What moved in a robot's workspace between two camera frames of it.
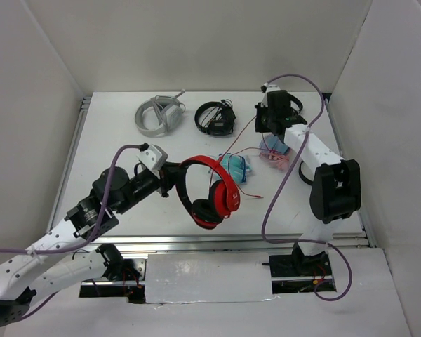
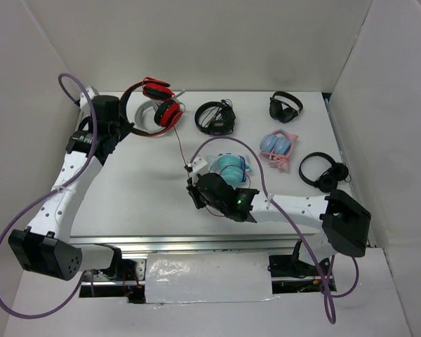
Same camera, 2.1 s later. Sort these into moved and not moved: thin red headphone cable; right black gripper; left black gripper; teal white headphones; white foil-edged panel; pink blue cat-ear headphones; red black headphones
Moved: left black gripper; right black gripper; thin red headphone cable; red black headphones
Not moved: white foil-edged panel; teal white headphones; pink blue cat-ear headphones
